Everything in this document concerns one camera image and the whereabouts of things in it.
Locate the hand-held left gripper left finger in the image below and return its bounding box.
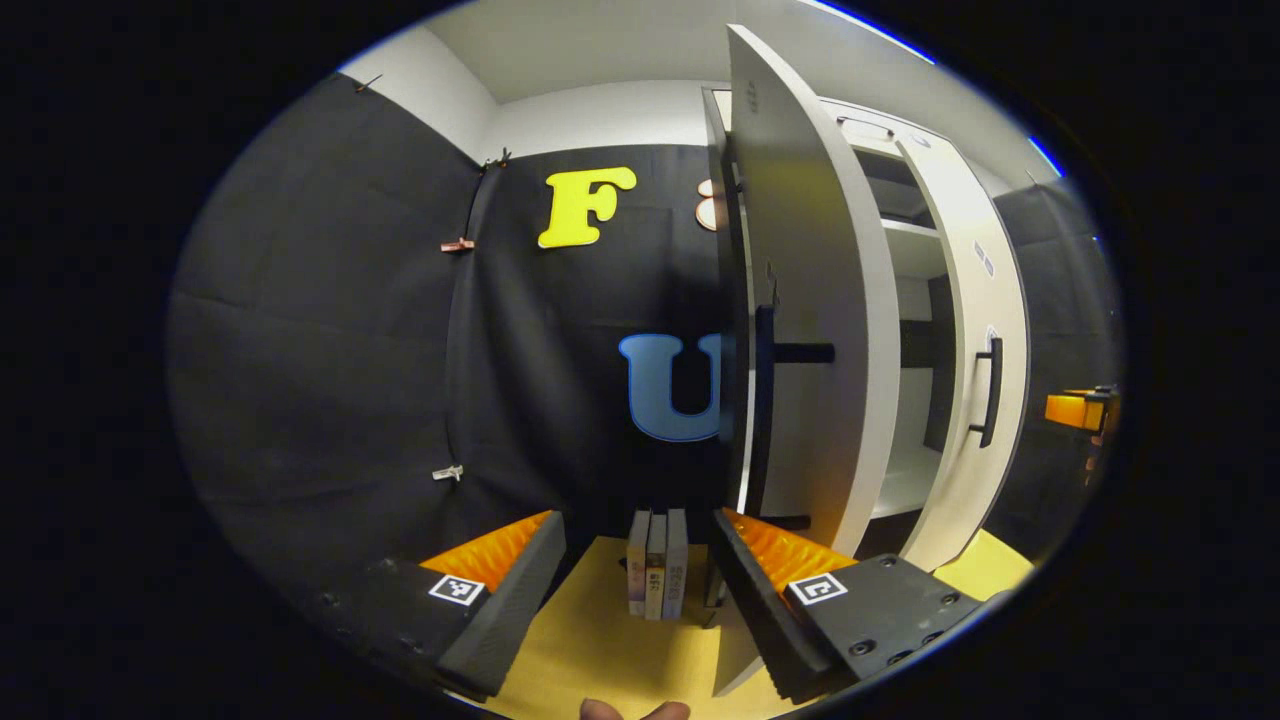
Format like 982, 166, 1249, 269
318, 511, 567, 700

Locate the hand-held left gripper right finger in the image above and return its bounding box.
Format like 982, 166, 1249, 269
710, 507, 988, 705

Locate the white cabinet door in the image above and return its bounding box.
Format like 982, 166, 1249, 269
705, 25, 902, 698
895, 135, 1032, 573

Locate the white and grey cabinet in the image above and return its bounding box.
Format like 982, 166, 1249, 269
703, 88, 963, 561

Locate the beige cabinet drawer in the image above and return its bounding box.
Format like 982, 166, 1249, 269
820, 98, 937, 152

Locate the brown spine book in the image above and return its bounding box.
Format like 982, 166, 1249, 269
646, 512, 670, 622

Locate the black backdrop cloth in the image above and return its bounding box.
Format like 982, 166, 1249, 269
168, 72, 751, 601
990, 180, 1127, 561

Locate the tan spine book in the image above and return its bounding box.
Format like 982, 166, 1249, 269
627, 509, 652, 619

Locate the black right door handle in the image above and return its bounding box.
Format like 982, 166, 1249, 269
967, 337, 1005, 449

